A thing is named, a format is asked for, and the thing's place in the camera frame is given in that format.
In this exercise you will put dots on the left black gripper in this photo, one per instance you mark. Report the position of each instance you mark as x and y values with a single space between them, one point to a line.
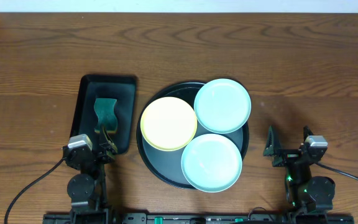
102 155

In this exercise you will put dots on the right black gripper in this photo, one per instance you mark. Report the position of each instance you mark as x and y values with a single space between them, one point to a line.
273 144

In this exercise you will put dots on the green and yellow sponge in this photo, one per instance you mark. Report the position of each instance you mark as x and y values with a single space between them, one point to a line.
104 109

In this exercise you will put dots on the yellow plate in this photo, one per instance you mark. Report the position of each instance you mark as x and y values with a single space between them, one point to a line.
168 123

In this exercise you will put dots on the mint green plate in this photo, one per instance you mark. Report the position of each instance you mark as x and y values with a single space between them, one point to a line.
222 106
211 163

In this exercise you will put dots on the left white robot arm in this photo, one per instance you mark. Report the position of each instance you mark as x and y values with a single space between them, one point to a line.
87 190

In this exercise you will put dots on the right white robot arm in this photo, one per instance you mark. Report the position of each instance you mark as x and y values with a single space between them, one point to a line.
311 196

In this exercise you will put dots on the black rectangular tray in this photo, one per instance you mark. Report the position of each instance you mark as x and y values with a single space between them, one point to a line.
118 87

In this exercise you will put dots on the black round serving tray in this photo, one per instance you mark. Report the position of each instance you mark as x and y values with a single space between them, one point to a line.
167 165

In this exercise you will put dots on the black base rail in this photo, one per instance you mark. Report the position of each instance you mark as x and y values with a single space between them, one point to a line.
143 218

